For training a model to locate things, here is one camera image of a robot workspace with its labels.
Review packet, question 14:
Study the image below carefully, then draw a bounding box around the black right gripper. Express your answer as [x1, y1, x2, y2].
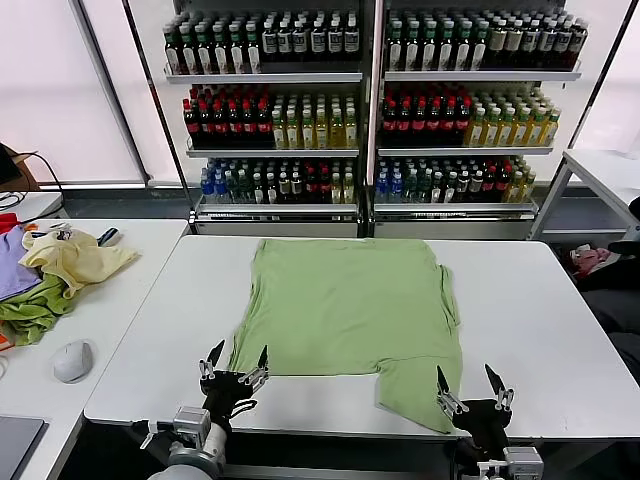
[436, 362, 515, 454]

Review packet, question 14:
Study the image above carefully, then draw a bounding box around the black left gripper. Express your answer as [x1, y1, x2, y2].
[198, 339, 270, 427]

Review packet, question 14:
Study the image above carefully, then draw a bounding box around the light green t-shirt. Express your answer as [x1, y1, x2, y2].
[227, 238, 464, 435]

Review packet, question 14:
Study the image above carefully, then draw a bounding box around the pink clothes pile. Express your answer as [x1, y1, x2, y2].
[569, 243, 621, 279]

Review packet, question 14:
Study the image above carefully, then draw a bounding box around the grey white computer mouse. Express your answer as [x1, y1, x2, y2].
[53, 338, 95, 385]

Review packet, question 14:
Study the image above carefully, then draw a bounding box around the dark fabric heap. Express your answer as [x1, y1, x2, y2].
[579, 238, 640, 351]

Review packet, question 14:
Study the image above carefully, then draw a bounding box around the pale yellow garment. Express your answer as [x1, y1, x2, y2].
[18, 227, 141, 300]

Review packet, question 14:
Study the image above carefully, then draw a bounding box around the crumpled green garment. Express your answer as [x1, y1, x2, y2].
[0, 273, 76, 346]

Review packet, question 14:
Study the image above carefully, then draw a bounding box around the dark grey laptop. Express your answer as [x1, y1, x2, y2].
[0, 414, 47, 480]

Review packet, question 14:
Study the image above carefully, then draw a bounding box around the purple garment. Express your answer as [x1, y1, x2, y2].
[0, 224, 44, 303]

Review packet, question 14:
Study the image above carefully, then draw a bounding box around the red cap cola bottle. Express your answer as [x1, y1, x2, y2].
[426, 98, 443, 146]
[197, 98, 214, 147]
[411, 98, 428, 146]
[242, 98, 258, 147]
[381, 98, 398, 146]
[212, 98, 229, 147]
[227, 98, 243, 147]
[441, 98, 457, 146]
[182, 98, 199, 147]
[256, 98, 272, 147]
[396, 98, 413, 146]
[456, 98, 471, 146]

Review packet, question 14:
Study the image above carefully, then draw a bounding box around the thin black metal pole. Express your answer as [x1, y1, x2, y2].
[562, 0, 634, 151]
[121, 0, 196, 225]

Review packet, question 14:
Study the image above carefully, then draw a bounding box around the brown cardboard box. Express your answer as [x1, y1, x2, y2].
[0, 142, 39, 189]

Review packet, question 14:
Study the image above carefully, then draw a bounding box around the metal drinks shelf unit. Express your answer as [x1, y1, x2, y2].
[162, 0, 369, 239]
[367, 0, 590, 241]

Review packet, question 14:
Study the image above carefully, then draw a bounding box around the green cap dark juice bottle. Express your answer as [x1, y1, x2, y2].
[438, 22, 456, 72]
[180, 24, 197, 75]
[228, 23, 246, 75]
[421, 22, 438, 72]
[212, 24, 230, 75]
[245, 23, 263, 75]
[455, 22, 472, 72]
[472, 22, 489, 72]
[196, 24, 213, 75]
[387, 22, 404, 72]
[404, 22, 421, 72]
[165, 24, 182, 75]

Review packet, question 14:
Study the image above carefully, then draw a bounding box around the white cap black tea bottle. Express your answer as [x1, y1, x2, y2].
[262, 15, 279, 62]
[343, 13, 361, 62]
[277, 15, 293, 62]
[292, 15, 309, 62]
[310, 14, 327, 62]
[327, 14, 344, 62]

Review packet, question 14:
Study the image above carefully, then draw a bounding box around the beige label dark bottle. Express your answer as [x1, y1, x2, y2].
[505, 19, 523, 69]
[489, 19, 507, 69]

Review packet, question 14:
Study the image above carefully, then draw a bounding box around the dark bottle white label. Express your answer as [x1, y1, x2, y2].
[522, 19, 540, 70]
[571, 18, 589, 70]
[538, 19, 556, 70]
[555, 19, 572, 70]

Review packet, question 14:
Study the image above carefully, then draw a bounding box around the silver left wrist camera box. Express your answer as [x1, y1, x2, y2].
[172, 405, 212, 447]

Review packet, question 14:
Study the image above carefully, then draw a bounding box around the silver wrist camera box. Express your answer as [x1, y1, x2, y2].
[501, 446, 545, 479]
[172, 405, 212, 447]

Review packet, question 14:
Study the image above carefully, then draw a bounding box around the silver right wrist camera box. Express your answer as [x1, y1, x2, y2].
[501, 446, 545, 479]

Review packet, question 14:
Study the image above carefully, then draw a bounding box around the white metal frame table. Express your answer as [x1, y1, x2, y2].
[529, 148, 640, 244]

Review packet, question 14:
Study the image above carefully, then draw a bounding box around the black background cable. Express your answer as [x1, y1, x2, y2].
[29, 151, 65, 194]

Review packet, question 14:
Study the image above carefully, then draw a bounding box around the grey window frame bar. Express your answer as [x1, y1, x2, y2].
[68, 0, 152, 184]

